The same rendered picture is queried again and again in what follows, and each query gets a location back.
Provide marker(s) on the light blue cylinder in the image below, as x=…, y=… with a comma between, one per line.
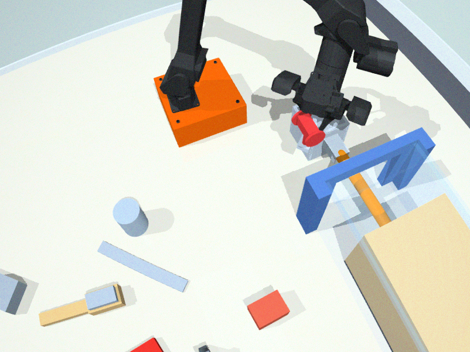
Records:
x=128, y=214

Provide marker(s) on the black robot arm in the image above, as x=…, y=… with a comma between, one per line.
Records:
x=343, y=28

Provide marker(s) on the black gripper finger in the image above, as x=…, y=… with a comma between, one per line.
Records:
x=297, y=102
x=326, y=121

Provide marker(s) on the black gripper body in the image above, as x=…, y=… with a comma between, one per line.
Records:
x=358, y=109

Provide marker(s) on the light blue flat bar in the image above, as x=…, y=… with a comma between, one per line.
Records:
x=143, y=267

